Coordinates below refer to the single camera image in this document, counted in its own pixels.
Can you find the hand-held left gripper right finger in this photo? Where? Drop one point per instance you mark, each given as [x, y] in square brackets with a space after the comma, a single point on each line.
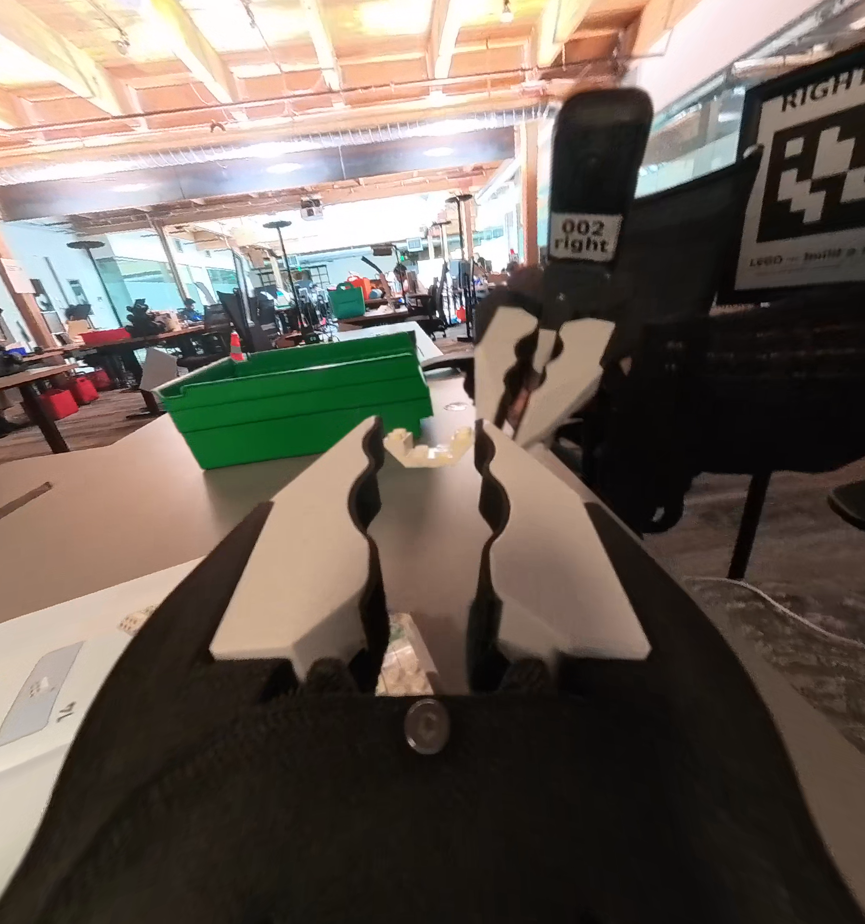
[562, 577]

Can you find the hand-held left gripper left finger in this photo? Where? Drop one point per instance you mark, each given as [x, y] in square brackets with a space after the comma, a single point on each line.
[295, 577]

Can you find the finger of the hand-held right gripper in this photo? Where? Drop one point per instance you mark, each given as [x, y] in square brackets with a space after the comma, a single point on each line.
[494, 361]
[577, 375]

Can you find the white lego assembly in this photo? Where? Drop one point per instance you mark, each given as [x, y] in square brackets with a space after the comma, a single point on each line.
[429, 456]

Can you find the white green lego build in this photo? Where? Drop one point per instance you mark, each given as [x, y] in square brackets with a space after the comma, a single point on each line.
[403, 657]

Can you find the lego instruction booklet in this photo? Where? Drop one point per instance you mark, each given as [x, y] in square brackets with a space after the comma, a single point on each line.
[28, 650]

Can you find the black mesh office chair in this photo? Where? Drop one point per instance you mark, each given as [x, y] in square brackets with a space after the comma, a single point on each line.
[728, 375]

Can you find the green bag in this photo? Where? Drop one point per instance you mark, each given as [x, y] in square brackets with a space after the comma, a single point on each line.
[347, 302]

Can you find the green plastic tray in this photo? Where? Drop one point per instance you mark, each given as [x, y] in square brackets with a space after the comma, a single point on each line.
[295, 419]

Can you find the printed marker sign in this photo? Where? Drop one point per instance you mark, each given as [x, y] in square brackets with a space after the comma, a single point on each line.
[822, 180]

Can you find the white ceiling projector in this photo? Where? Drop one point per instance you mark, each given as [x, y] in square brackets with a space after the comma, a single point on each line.
[312, 209]

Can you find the orange traffic cone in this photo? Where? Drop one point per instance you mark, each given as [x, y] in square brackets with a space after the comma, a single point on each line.
[237, 348]

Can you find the white board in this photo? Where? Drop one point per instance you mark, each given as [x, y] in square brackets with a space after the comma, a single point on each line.
[163, 375]

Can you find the red box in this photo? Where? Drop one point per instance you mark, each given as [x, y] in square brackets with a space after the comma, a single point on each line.
[58, 403]
[84, 390]

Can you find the red bin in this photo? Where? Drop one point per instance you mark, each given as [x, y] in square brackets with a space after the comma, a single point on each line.
[106, 336]

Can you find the dark wooden desk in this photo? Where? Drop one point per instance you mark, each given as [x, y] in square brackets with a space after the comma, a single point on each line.
[21, 379]

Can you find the black floor lamp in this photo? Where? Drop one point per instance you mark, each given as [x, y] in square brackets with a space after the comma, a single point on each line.
[94, 274]

